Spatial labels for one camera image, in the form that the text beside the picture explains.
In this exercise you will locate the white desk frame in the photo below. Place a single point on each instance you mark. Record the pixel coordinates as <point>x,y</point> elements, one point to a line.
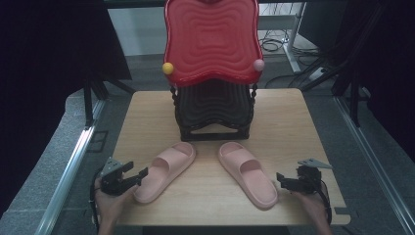
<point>295,49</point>

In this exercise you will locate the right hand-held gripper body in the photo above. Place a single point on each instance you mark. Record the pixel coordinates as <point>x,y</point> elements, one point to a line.
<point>308,181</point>

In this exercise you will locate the person's right hand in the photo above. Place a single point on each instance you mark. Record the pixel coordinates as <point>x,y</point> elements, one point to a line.
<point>310,204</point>

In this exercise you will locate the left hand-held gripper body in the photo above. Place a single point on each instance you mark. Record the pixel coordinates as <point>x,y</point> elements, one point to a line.
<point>112,182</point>

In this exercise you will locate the black floor plate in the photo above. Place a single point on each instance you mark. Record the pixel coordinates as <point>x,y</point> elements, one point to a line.
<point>98,141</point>

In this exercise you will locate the aluminium floor rail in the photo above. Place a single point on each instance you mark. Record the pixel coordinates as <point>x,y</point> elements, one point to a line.
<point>65,182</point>
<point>375,166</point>

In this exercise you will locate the person's left hand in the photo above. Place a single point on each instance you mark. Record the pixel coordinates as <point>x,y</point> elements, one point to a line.
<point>112,205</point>

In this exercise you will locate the black curtain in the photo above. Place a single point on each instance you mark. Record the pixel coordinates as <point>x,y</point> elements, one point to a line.
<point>49,49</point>
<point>398,65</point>

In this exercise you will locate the red and black shoe rack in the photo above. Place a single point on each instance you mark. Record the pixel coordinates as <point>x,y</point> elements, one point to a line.
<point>212,39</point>

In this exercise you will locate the white power strip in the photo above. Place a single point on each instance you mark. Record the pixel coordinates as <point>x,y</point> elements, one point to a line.
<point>317,73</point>

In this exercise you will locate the pink slipper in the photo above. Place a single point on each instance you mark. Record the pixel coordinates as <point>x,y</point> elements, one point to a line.
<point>153,189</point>
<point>261,192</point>

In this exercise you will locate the black metal stand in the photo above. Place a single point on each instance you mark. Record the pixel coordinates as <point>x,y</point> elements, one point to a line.
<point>354,104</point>
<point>88,104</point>

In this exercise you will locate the pink rack knob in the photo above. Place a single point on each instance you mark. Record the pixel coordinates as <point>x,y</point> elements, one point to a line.
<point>259,65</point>

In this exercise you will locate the yellow rack knob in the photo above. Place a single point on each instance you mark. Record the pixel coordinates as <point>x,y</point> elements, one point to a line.
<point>168,68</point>

